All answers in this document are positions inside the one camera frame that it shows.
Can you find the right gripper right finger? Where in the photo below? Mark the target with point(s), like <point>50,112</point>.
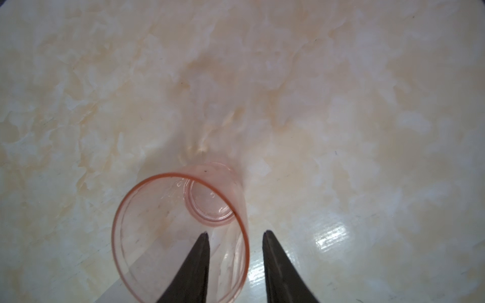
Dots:
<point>283,283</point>

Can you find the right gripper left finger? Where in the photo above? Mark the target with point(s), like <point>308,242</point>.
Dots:
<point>191,281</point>

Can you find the orange-pink cup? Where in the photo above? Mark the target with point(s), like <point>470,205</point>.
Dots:
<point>161,218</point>

